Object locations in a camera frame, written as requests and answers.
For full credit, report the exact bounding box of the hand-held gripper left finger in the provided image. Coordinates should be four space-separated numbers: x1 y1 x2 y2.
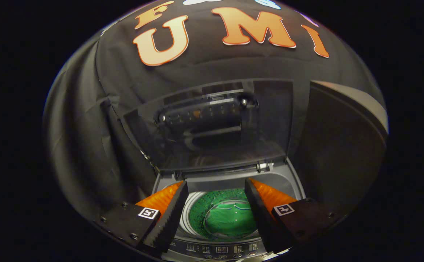
95 180 189 257

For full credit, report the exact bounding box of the grey cabinet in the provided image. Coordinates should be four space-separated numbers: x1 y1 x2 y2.
292 80 389 219

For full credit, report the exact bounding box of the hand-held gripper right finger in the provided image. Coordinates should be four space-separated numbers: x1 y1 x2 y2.
244 177 343 253

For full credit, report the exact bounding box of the green polo shirt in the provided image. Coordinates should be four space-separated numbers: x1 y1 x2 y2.
204 202 258 239

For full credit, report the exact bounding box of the glass washing machine lid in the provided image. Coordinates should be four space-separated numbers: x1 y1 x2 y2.
119 78 294 173

